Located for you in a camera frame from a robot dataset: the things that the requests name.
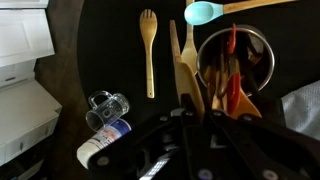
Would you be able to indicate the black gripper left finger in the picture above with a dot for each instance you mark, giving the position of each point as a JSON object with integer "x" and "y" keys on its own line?
{"x": 203, "y": 160}

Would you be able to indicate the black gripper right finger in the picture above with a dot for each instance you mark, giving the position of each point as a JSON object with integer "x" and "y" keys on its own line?
{"x": 261, "y": 147}

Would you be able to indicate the wooden spatula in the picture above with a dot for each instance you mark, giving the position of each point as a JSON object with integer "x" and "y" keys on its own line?
{"x": 187, "y": 88}

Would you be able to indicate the wooden spoon on table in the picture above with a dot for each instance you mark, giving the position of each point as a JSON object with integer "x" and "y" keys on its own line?
{"x": 189, "y": 52}

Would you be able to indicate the blue-grey cloth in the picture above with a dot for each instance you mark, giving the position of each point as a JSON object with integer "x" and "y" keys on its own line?
{"x": 302, "y": 110}

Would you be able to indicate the red spatula in cup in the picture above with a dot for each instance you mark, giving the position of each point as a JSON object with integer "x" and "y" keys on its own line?
{"x": 233, "y": 88}

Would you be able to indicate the steel utensil holder cup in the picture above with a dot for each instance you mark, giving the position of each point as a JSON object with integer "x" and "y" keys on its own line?
{"x": 260, "y": 54}

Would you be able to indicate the clear glass mug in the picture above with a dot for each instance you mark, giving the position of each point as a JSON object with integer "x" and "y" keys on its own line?
{"x": 106, "y": 108}

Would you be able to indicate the round black table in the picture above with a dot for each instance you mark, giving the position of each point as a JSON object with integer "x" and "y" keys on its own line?
{"x": 111, "y": 54}

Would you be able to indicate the wooden spork on table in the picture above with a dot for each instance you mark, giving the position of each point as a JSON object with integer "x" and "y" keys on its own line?
{"x": 148, "y": 29}

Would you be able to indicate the white cabinet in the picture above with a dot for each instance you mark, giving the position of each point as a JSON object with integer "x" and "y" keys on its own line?
{"x": 28, "y": 113}

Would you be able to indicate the teal silicone spoon wooden handle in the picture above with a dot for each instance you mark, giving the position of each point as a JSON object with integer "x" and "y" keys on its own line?
{"x": 202, "y": 12}

